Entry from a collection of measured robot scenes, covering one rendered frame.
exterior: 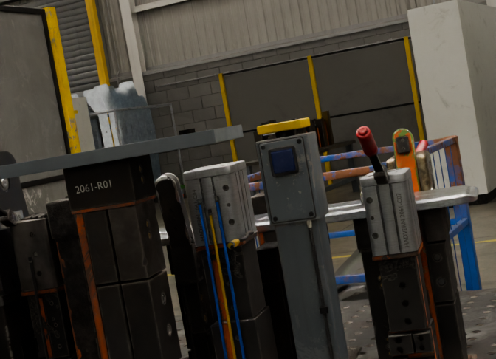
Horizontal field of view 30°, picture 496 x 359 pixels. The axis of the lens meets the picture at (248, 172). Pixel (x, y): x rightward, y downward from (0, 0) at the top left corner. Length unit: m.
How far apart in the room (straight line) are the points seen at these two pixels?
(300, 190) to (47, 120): 4.03
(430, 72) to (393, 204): 8.00
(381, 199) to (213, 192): 0.25
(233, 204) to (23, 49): 3.79
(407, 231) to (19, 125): 3.75
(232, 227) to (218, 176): 0.08
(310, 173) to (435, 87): 8.15
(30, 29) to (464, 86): 5.15
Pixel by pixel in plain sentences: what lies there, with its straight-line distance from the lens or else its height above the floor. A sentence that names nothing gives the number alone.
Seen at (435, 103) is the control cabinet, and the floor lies 1.05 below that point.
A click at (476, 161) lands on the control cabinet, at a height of 0.42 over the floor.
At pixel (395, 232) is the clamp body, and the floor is 0.98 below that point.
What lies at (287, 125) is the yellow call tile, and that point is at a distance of 1.20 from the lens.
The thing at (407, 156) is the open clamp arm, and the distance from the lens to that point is 1.67.
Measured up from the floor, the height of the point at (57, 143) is 1.24.
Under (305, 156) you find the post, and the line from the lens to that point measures 1.19.
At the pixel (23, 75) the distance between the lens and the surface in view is 5.05.
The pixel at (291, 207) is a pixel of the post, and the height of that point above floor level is 1.05.
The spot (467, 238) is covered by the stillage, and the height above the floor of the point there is 0.47.
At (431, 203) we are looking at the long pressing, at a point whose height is 1.00.
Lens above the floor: 1.17
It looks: 3 degrees down
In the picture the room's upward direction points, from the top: 10 degrees counter-clockwise
